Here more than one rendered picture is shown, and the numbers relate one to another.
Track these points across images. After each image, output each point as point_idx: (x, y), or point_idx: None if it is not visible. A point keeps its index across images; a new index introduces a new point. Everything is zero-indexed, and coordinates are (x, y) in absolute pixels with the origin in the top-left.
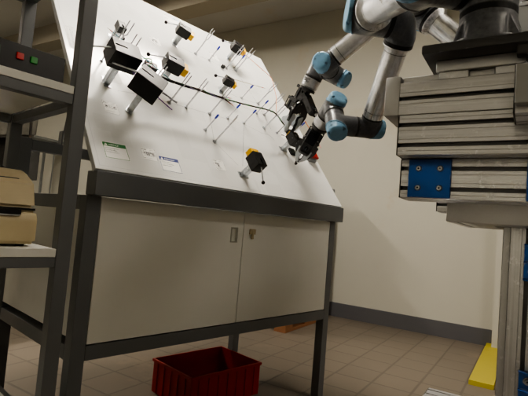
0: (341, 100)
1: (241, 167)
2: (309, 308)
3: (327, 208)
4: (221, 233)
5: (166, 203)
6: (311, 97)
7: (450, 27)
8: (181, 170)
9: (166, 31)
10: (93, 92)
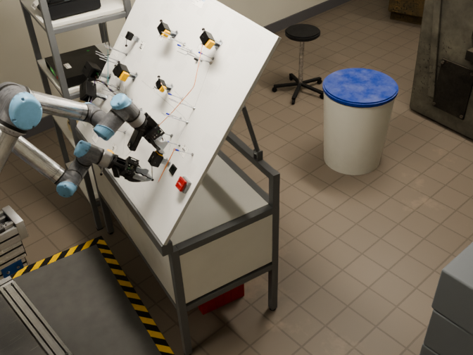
0: (74, 151)
1: (122, 158)
2: (165, 287)
3: (148, 231)
4: None
5: None
6: (137, 132)
7: None
8: (96, 142)
9: (181, 20)
10: (101, 84)
